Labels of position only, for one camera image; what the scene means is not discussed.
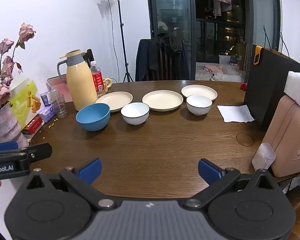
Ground clear plastic container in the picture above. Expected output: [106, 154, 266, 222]
[251, 142, 277, 170]

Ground red drink bottle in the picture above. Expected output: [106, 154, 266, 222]
[90, 60, 106, 98]

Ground white paper napkin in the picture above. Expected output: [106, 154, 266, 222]
[217, 104, 255, 123]

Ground white bowl black rim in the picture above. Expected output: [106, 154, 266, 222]
[186, 94, 213, 116]
[120, 102, 150, 126]

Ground dried pink roses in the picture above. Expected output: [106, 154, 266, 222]
[0, 22, 37, 115]

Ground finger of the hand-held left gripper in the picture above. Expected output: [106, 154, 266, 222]
[0, 143, 53, 161]
[0, 141, 18, 152]

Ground scattered yellow kernels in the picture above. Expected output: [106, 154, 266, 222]
[39, 116, 59, 140]

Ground glass sliding door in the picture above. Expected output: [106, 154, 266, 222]
[146, 0, 282, 80]

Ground white plush toy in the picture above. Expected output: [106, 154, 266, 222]
[209, 71, 243, 82]

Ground cream plate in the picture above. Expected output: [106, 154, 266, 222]
[95, 91, 133, 112]
[181, 84, 218, 103]
[142, 90, 184, 112]

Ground pink textured vase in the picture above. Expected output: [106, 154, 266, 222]
[0, 104, 29, 148]

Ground pink flat box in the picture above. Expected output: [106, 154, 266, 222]
[46, 76, 74, 103]

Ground white tissue pack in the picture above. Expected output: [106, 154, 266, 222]
[283, 71, 300, 107]

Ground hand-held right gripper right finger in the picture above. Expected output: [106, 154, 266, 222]
[182, 158, 274, 209]

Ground blue bowl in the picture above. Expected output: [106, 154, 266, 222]
[76, 103, 111, 132]

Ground dark blue jacket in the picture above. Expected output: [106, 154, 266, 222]
[135, 39, 155, 82]

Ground purple tissue packet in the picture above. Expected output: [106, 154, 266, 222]
[37, 106, 54, 123]
[39, 91, 53, 106]

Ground dark wooden slatted chair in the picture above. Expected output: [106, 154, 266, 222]
[86, 49, 94, 67]

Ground pink suitcase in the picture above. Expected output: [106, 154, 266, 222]
[261, 95, 300, 178]

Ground black jacket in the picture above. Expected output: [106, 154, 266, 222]
[149, 32, 190, 80]

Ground clear drinking glass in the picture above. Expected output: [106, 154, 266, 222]
[49, 94, 68, 118]

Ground pink blanket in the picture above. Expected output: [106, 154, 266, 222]
[202, 64, 230, 74]

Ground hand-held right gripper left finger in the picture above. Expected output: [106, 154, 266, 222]
[27, 158, 117, 209]

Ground green cardboard box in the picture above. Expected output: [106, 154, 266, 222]
[9, 80, 42, 133]

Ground small red box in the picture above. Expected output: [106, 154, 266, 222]
[21, 116, 45, 134]

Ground yellow thermos jug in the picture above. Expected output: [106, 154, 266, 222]
[57, 49, 98, 111]

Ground black paper bag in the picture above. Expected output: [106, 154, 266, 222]
[244, 25, 300, 131]

